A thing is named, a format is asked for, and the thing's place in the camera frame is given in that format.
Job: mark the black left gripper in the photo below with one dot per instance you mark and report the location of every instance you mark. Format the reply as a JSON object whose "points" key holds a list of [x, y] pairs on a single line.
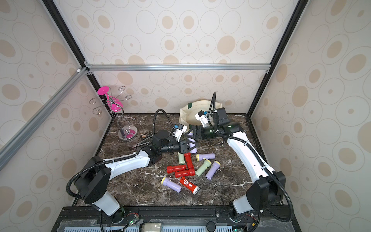
{"points": [[184, 144]]}

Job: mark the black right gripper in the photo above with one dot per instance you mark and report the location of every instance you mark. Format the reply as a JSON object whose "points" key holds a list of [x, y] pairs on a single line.
{"points": [[196, 132]]}

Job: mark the purple flashlight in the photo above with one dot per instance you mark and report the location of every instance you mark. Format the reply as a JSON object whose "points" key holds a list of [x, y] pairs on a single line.
{"points": [[192, 144], [214, 167], [168, 183]]}

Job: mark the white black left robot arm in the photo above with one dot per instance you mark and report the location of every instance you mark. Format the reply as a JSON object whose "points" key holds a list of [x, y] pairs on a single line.
{"points": [[90, 184]]}

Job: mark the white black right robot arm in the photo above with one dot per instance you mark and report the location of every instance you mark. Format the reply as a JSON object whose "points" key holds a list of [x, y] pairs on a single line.
{"points": [[268, 185]]}

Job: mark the red flashlight upper right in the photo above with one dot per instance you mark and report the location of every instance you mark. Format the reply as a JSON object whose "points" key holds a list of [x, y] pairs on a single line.
{"points": [[188, 161]]}

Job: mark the purple flashlight right horizontal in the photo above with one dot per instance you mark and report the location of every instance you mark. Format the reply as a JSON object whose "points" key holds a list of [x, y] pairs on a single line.
{"points": [[207, 156]]}

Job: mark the green flashlight upper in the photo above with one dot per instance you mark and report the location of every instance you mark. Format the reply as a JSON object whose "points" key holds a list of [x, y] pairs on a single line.
{"points": [[181, 158]]}

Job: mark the green flashlight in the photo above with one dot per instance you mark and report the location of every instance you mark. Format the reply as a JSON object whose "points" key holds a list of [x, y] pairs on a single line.
{"points": [[206, 164], [181, 158]]}

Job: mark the green flashlight right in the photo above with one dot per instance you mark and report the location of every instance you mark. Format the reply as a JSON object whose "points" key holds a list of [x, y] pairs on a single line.
{"points": [[206, 164]]}

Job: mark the red flashlight lower horizontal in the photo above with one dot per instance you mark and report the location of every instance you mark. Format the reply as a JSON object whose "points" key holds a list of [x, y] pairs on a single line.
{"points": [[185, 173]]}

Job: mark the red flashlight horizontal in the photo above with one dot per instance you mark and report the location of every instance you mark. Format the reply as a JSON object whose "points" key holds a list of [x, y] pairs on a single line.
{"points": [[178, 168], [185, 173]]}

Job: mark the red flashlight middle horizontal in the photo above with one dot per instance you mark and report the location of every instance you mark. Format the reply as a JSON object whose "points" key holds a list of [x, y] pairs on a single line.
{"points": [[178, 168]]}

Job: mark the black metal tongs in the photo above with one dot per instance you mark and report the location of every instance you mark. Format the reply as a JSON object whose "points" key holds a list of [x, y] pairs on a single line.
{"points": [[146, 138]]}

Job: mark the purple flashlight bottom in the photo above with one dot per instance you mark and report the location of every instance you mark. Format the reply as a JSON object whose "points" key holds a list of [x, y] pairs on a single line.
{"points": [[168, 183]]}

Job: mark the red flashlight with logo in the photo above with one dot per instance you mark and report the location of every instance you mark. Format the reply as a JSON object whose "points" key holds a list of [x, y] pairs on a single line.
{"points": [[191, 186]]}

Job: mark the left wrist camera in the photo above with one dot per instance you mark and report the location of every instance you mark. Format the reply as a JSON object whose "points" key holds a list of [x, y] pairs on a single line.
{"points": [[178, 131]]}

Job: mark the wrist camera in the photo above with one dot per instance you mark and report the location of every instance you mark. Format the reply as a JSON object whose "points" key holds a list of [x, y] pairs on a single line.
{"points": [[203, 118], [178, 131]]}

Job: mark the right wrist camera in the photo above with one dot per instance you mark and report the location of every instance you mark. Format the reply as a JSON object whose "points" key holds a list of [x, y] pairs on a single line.
{"points": [[203, 118]]}

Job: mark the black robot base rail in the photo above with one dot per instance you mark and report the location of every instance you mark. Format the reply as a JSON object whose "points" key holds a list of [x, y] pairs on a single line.
{"points": [[170, 219]]}

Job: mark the aluminium frame rail back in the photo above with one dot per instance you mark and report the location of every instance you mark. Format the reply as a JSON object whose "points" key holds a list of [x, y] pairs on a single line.
{"points": [[177, 67]]}

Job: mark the aluminium frame rail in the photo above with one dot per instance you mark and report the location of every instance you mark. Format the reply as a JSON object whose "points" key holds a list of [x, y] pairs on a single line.
{"points": [[23, 135], [177, 67]]}

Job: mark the aluminium frame rail left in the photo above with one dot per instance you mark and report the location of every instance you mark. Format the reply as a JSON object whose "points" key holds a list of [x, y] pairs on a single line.
{"points": [[23, 135]]}

